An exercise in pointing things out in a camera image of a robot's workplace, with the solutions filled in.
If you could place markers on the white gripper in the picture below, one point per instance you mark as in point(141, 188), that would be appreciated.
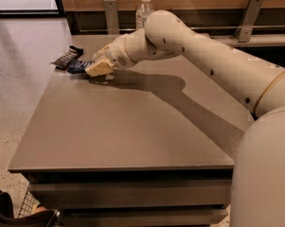
point(115, 53)

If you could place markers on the blue rxbar blueberry wrapper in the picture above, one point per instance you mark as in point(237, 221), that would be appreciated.
point(78, 66)

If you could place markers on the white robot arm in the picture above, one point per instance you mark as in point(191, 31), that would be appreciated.
point(258, 183)

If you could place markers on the black rxbar chocolate wrapper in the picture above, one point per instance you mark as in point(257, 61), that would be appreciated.
point(72, 53)

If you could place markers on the clear plastic water bottle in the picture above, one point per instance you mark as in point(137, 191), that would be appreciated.
point(142, 13)

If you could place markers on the grey upper drawer front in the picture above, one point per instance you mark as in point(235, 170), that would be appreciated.
point(132, 194)

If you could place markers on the grey drawer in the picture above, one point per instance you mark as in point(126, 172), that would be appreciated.
point(132, 194)
point(149, 218)

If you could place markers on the grey lower drawer front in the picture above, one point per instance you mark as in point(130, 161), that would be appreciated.
point(149, 218)

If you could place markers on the left metal bracket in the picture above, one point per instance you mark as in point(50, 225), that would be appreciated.
point(111, 16)

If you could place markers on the metal bracket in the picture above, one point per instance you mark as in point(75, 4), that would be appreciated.
point(244, 31)
point(111, 16)

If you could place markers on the right metal bracket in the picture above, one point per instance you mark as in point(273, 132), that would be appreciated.
point(244, 31)

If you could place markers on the wire mesh basket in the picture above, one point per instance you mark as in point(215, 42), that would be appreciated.
point(28, 204)

